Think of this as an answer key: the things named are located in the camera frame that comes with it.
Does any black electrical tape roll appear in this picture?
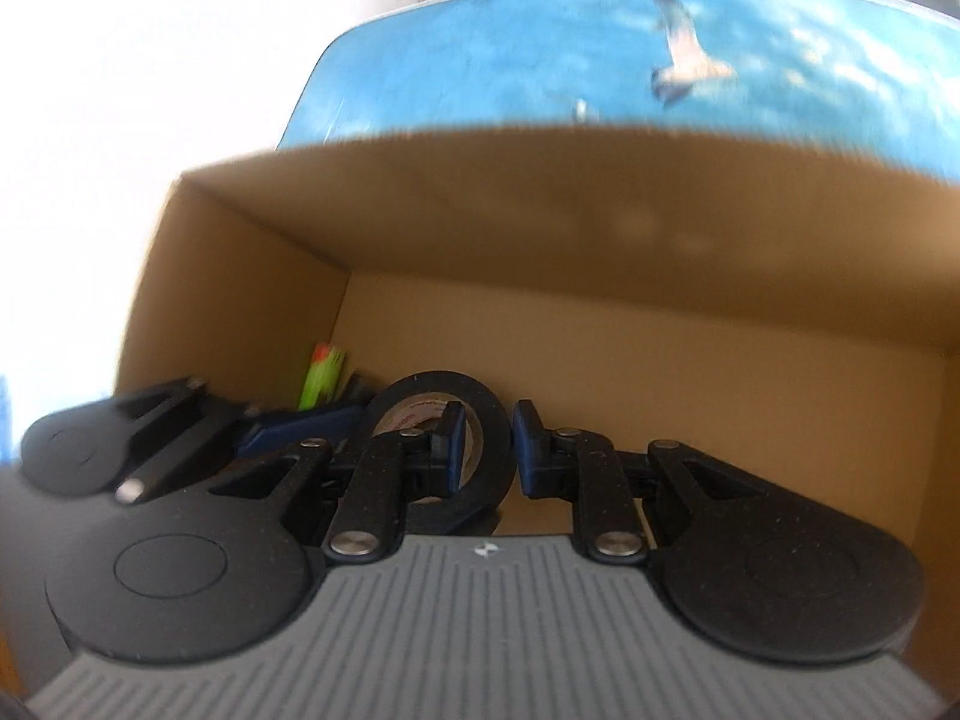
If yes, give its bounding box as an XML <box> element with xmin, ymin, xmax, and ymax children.
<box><xmin>359</xmin><ymin>371</ymin><xmax>516</xmax><ymax>535</ymax></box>

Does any green lip balm tube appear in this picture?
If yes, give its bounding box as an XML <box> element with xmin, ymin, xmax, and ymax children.
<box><xmin>298</xmin><ymin>343</ymin><xmax>347</xmax><ymax>411</ymax></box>

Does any black cylindrical flashlight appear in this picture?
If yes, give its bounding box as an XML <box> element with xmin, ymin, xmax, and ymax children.
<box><xmin>335</xmin><ymin>369</ymin><xmax>381</xmax><ymax>408</ymax></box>

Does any open brown cardboard box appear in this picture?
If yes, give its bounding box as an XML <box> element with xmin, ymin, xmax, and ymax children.
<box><xmin>117</xmin><ymin>128</ymin><xmax>958</xmax><ymax>692</ymax></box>

